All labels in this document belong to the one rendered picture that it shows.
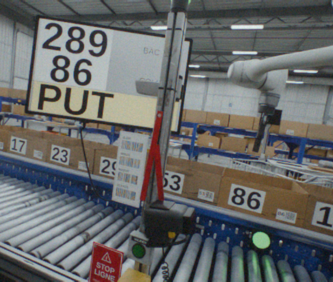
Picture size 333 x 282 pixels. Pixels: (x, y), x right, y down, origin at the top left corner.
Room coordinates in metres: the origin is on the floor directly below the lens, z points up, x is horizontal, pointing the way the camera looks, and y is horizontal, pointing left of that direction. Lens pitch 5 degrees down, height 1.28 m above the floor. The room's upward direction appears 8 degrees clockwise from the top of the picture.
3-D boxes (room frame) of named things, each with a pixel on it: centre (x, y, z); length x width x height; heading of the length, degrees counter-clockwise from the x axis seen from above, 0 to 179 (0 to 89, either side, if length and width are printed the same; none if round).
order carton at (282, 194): (1.13, -0.54, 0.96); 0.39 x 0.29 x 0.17; 72
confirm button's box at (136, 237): (0.52, 0.03, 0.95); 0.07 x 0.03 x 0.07; 72
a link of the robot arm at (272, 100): (1.06, -0.48, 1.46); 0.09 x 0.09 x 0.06
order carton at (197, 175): (1.25, -0.17, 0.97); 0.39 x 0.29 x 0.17; 72
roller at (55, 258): (0.92, 0.28, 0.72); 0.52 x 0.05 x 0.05; 162
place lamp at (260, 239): (0.92, -0.49, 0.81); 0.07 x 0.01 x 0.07; 72
